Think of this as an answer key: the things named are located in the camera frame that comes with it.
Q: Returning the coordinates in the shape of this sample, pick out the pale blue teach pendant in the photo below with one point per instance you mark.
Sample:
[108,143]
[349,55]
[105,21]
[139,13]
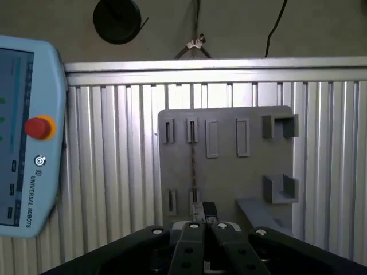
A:
[43,86]

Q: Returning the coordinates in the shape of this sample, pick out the black round disc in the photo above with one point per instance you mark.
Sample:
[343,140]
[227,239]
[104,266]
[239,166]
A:
[114,20]

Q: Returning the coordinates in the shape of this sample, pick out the grey plastic parts rack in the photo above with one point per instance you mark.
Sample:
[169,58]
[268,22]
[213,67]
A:
[229,177]

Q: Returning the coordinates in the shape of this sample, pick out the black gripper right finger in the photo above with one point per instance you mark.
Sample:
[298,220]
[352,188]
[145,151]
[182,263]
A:
[238,252]

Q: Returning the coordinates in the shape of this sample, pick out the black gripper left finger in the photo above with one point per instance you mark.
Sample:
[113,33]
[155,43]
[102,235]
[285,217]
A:
[189,249]

